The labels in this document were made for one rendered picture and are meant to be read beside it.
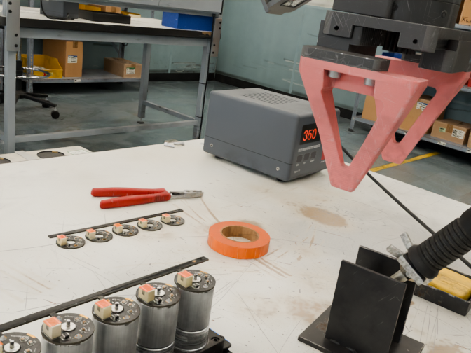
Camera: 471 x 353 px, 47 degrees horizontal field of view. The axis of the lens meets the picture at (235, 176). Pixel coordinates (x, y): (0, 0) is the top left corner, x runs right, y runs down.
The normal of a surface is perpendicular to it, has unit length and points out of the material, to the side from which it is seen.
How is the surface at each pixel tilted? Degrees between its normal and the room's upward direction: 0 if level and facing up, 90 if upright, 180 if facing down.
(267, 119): 90
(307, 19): 90
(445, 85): 87
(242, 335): 0
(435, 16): 90
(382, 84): 111
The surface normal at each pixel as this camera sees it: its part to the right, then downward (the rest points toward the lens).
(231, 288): 0.14, -0.94
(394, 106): -0.56, 0.51
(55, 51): -0.62, 0.18
